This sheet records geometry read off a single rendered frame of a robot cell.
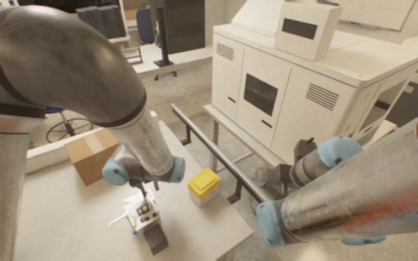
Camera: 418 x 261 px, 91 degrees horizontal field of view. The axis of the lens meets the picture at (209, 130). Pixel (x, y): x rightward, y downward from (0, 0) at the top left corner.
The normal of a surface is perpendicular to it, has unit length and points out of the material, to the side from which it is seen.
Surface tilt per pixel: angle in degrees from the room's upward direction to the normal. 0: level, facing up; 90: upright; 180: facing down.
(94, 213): 0
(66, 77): 83
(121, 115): 105
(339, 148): 25
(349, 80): 90
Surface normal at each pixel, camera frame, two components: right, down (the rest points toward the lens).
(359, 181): -1.00, -0.02
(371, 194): -0.97, 0.18
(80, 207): 0.00, -0.78
